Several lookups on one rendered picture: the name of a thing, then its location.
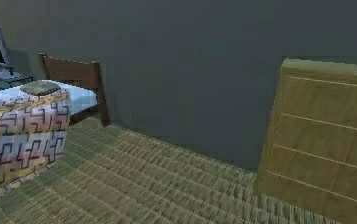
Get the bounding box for olive green round cushion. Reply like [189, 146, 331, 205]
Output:
[19, 80, 62, 97]

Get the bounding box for brown wooden bed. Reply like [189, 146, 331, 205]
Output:
[39, 52, 111, 128]

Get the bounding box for yellow wooden chest of drawers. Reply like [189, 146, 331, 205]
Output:
[254, 58, 357, 224]

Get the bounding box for patterned bed cover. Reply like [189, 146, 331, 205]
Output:
[0, 79, 98, 204]

